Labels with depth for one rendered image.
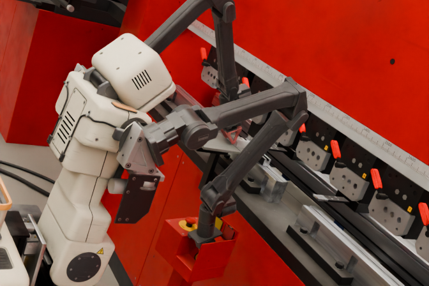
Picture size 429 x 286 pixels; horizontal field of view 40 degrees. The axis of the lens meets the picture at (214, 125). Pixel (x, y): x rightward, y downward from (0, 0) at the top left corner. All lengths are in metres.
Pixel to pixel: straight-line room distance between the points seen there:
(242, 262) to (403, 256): 0.55
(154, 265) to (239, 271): 0.65
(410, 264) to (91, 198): 1.07
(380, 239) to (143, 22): 1.54
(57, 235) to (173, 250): 0.44
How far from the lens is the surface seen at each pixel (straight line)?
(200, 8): 1.91
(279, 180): 2.26
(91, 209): 1.74
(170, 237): 2.07
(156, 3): 2.98
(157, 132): 1.50
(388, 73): 1.91
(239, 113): 1.62
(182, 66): 3.13
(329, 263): 1.95
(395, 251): 2.17
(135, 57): 1.59
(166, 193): 2.70
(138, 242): 2.92
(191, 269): 2.01
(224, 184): 1.86
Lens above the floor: 1.70
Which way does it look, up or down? 16 degrees down
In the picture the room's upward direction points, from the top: 20 degrees clockwise
